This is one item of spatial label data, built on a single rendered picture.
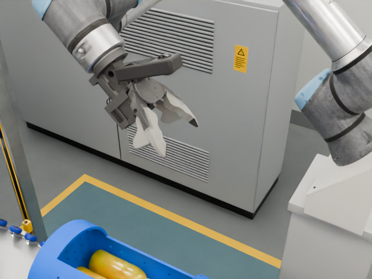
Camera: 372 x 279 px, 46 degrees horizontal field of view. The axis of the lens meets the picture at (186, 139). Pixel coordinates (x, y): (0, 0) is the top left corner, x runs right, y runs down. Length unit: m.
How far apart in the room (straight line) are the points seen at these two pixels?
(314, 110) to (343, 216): 0.34
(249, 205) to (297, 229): 1.26
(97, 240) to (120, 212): 1.61
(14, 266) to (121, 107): 0.98
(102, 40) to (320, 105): 0.82
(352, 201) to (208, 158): 1.50
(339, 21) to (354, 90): 0.20
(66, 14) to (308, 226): 1.12
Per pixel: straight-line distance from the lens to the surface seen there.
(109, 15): 0.87
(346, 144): 1.45
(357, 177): 1.37
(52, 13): 0.81
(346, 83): 1.35
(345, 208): 1.46
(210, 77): 2.49
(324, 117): 1.42
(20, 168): 1.90
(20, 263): 1.66
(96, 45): 0.78
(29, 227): 1.77
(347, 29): 1.33
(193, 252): 2.79
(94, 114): 3.25
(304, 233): 1.64
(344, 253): 1.64
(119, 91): 0.81
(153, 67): 0.74
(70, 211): 3.13
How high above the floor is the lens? 2.15
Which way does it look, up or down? 36 degrees down
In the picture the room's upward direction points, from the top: straight up
